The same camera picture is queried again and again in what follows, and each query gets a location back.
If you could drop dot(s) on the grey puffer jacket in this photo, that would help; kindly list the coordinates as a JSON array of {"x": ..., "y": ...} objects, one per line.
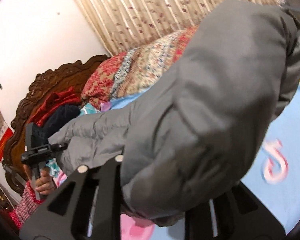
[{"x": 196, "y": 132}]

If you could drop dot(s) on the person's left hand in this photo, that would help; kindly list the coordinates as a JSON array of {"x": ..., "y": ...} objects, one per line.
[{"x": 44, "y": 185}]

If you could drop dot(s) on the dark navy cloth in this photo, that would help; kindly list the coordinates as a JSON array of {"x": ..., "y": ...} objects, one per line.
[{"x": 52, "y": 121}]

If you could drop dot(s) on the teal wave-pattern pillow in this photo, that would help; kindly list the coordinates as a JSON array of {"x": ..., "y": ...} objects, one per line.
[{"x": 52, "y": 164}]

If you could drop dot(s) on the pink striped left sleeve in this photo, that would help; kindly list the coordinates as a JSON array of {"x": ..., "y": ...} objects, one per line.
[{"x": 27, "y": 206}]

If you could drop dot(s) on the red cloth on headboard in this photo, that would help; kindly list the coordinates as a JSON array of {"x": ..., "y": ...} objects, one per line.
[{"x": 52, "y": 103}]

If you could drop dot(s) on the carved wooden headboard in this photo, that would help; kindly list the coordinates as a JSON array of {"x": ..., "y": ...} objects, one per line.
[{"x": 67, "y": 75}]

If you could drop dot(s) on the beige leaf-pattern curtain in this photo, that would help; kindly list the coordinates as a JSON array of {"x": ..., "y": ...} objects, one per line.
[{"x": 125, "y": 24}]

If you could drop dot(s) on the blue Peppa Pig bedsheet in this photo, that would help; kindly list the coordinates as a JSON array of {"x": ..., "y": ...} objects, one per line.
[{"x": 274, "y": 178}]

